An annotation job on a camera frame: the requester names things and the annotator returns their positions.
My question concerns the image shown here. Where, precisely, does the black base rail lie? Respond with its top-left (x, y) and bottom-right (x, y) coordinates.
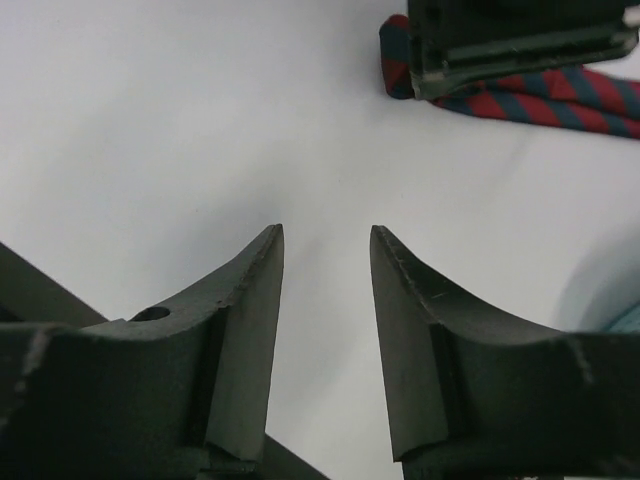
top-left (0, 242), bottom-right (331, 480)

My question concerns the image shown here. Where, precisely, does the red navy striped tie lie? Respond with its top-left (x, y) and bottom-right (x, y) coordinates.
top-left (379, 11), bottom-right (639, 139)

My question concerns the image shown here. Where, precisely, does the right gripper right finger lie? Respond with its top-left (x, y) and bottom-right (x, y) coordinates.
top-left (370, 226), bottom-right (639, 479)

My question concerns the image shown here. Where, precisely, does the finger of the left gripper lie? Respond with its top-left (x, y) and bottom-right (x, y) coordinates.
top-left (407, 0), bottom-right (638, 100)

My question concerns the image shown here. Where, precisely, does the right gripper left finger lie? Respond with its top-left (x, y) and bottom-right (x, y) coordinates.
top-left (0, 223), bottom-right (285, 480)

